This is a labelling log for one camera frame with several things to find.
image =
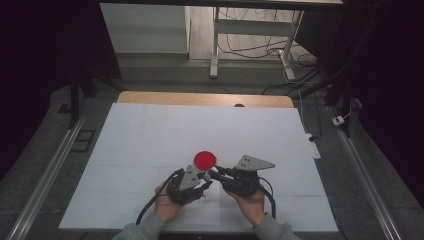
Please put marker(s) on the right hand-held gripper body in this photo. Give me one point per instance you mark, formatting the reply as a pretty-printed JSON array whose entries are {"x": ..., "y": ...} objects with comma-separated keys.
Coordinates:
[{"x": 248, "y": 163}]

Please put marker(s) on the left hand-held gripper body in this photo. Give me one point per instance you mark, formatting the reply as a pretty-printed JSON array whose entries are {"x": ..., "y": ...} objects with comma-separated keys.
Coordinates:
[{"x": 188, "y": 180}]

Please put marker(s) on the round red ink pad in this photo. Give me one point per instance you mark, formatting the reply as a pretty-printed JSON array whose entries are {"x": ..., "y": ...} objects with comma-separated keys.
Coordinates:
[{"x": 205, "y": 160}]

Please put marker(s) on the person's left hand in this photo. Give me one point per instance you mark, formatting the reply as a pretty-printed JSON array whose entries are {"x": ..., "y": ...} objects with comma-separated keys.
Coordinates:
[{"x": 165, "y": 208}]

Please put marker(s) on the person's right hand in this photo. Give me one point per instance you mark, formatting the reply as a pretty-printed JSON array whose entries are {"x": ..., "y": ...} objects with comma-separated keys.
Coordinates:
[{"x": 251, "y": 208}]

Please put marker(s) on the white paper sheet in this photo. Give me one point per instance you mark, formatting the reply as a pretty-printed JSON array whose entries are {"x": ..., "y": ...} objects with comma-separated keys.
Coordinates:
[{"x": 208, "y": 213}]

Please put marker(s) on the large white table cover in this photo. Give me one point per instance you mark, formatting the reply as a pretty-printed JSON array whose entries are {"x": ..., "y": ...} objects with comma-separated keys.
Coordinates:
[{"x": 150, "y": 133}]

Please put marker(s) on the white power strip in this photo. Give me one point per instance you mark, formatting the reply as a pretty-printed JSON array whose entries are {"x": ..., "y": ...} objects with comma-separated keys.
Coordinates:
[{"x": 313, "y": 148}]

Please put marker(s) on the small white plug adapter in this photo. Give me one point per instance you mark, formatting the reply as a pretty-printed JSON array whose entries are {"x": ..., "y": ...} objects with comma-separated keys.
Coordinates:
[{"x": 338, "y": 120}]

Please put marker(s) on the black metal stand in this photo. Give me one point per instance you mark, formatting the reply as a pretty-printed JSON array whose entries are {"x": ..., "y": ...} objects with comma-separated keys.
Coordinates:
[{"x": 74, "y": 100}]

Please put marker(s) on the white cabinet panel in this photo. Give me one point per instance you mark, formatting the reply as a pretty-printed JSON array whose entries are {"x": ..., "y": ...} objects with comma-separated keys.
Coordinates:
[{"x": 146, "y": 26}]

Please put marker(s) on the dark curtain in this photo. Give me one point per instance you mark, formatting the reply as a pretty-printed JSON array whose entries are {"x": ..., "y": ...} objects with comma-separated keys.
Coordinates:
[
  {"x": 33, "y": 66},
  {"x": 393, "y": 83}
]

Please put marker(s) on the black floor frame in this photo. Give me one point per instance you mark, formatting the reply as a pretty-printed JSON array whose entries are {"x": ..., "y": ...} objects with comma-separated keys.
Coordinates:
[{"x": 83, "y": 146}]

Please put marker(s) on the aluminium floor rail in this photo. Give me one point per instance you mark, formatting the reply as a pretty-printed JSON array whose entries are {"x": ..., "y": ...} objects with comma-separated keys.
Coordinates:
[
  {"x": 43, "y": 186},
  {"x": 366, "y": 180}
]

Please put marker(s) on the white desk frame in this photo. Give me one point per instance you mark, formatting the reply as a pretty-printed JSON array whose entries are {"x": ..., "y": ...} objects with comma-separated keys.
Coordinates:
[{"x": 253, "y": 27}]

